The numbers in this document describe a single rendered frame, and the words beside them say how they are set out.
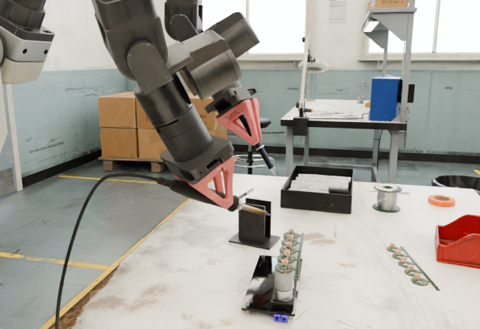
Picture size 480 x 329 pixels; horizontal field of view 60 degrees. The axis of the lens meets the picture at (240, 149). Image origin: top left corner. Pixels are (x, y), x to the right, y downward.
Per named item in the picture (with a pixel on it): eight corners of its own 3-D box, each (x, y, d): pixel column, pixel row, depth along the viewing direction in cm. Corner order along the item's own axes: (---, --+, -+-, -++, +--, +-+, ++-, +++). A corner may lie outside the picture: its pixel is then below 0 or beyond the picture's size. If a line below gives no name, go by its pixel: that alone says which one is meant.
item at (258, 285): (294, 321, 55) (295, 313, 54) (241, 315, 56) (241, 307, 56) (302, 265, 70) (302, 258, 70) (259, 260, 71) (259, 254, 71)
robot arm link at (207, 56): (104, 27, 49) (120, 53, 43) (189, -18, 50) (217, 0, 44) (150, 104, 57) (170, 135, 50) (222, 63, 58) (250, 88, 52)
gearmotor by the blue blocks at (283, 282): (273, 305, 56) (273, 270, 55) (275, 295, 58) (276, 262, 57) (291, 307, 56) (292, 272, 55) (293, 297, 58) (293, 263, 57)
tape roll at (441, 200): (461, 205, 99) (461, 200, 99) (441, 208, 97) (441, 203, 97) (441, 198, 104) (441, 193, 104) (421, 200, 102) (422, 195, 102)
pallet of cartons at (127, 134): (98, 170, 422) (93, 97, 407) (129, 153, 499) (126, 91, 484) (215, 174, 406) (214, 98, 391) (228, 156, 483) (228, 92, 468)
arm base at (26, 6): (-32, 6, 74) (21, 39, 73) (-18, -38, 72) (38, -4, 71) (6, 11, 83) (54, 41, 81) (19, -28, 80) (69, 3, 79)
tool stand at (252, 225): (253, 251, 84) (225, 203, 84) (293, 231, 79) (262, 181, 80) (241, 263, 78) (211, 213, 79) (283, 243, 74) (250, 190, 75)
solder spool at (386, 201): (383, 214, 93) (386, 192, 92) (366, 205, 99) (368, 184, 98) (406, 210, 95) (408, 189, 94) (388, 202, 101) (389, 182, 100)
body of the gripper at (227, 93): (259, 93, 79) (239, 61, 80) (236, 97, 70) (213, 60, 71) (233, 111, 82) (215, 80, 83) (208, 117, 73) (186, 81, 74)
